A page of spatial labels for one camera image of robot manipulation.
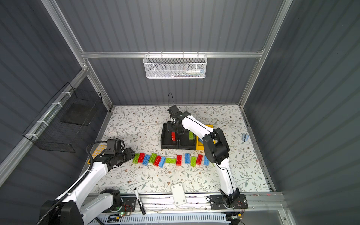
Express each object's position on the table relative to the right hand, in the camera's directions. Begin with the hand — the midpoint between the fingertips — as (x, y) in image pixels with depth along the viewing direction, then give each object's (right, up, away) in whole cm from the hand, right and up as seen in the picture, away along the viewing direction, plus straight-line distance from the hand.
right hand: (171, 129), depth 95 cm
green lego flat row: (+1, -20, -6) cm, 21 cm away
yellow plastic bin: (+20, -11, -1) cm, 23 cm away
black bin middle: (+9, -9, +1) cm, 13 cm away
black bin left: (-4, -8, +4) cm, 10 cm away
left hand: (-23, -15, -10) cm, 30 cm away
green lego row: (-11, -18, -6) cm, 22 cm away
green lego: (+14, -5, +4) cm, 15 cm away
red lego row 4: (+18, -20, -6) cm, 28 cm away
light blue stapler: (+53, -6, +4) cm, 53 cm away
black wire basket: (-55, +4, -22) cm, 60 cm away
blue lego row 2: (+11, -19, -5) cm, 22 cm away
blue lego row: (-5, -20, -8) cm, 22 cm away
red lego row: (-19, -18, -6) cm, 27 cm away
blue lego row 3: (+23, -20, -8) cm, 32 cm away
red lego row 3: (+5, -20, -6) cm, 21 cm away
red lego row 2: (-8, -20, -7) cm, 23 cm away
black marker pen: (-15, -37, -21) cm, 45 cm away
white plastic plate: (+6, -34, -19) cm, 40 cm away
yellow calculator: (-48, -15, -1) cm, 51 cm away
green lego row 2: (+15, -20, -6) cm, 26 cm away
